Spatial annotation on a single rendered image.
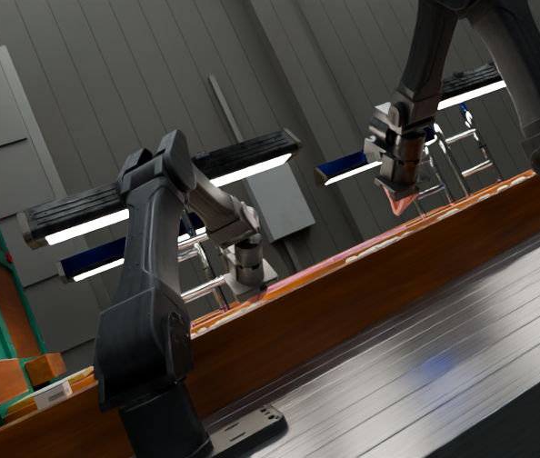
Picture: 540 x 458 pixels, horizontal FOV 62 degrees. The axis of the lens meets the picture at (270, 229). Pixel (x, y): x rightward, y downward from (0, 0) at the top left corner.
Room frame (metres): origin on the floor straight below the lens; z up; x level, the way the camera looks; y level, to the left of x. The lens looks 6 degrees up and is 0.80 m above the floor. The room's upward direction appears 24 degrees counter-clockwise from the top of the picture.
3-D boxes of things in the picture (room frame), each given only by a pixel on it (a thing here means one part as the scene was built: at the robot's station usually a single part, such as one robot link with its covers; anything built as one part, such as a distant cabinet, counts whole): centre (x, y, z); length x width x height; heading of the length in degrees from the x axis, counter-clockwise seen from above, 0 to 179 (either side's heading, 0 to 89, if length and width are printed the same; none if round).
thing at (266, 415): (0.42, 0.16, 0.71); 0.20 x 0.07 x 0.08; 107
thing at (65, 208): (0.96, 0.15, 1.08); 0.62 x 0.08 x 0.07; 112
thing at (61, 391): (0.59, 0.35, 0.78); 0.06 x 0.04 x 0.02; 22
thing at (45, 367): (1.37, 0.79, 0.83); 0.30 x 0.06 x 0.07; 22
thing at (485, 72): (1.33, -0.75, 1.08); 0.62 x 0.08 x 0.07; 112
